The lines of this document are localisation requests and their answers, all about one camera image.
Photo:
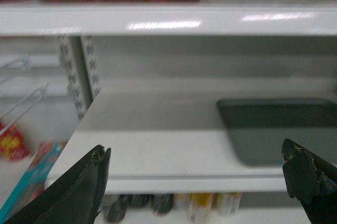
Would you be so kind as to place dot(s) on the red snack bag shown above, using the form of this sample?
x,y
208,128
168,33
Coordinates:
x,y
13,145

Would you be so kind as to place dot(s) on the white upper shelf board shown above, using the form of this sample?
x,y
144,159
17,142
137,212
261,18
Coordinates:
x,y
206,17

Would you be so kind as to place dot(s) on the white perforated shelf upright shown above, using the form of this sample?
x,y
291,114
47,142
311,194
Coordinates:
x,y
78,58

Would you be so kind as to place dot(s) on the teal snack packet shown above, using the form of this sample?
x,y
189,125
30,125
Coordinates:
x,y
32,182

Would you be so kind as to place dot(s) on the white middle shelf board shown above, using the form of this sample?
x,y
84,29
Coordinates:
x,y
169,142

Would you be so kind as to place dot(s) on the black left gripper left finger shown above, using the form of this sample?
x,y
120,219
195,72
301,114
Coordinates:
x,y
75,197

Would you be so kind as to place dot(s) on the grey rectangular serving tray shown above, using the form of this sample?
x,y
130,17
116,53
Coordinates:
x,y
257,127

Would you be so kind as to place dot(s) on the yellow label drink bottle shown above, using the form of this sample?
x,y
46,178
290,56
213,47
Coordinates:
x,y
200,206

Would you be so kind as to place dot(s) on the white shelf board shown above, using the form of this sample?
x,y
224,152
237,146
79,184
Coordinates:
x,y
206,17
169,142

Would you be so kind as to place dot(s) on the dark drink bottle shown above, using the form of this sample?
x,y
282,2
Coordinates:
x,y
162,203

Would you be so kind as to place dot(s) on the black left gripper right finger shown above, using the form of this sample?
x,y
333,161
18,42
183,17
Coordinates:
x,y
311,180

